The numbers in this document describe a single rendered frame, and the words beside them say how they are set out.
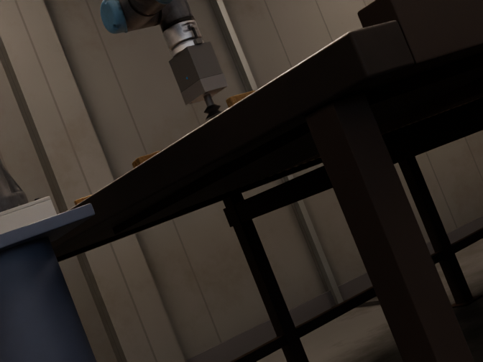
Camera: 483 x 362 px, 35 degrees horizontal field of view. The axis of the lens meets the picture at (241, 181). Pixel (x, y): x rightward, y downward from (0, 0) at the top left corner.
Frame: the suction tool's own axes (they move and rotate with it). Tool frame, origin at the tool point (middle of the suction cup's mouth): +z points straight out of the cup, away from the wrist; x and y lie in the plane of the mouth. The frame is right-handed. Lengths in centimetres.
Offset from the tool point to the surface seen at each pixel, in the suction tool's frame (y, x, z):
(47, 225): -23, 53, 13
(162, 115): 261, -154, -53
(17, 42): 254, -80, -111
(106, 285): 254, -77, 29
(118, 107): 265, -130, -65
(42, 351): -17, 59, 30
